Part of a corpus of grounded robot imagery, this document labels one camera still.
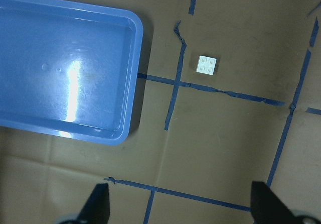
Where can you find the blue plastic tray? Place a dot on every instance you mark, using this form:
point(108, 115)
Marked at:
point(69, 69)

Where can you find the white block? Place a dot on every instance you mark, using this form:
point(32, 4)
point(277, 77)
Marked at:
point(206, 65)

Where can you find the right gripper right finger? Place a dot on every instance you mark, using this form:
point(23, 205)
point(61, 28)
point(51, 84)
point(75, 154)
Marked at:
point(266, 207)

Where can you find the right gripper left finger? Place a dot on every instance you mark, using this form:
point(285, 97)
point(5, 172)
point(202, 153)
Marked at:
point(97, 207)

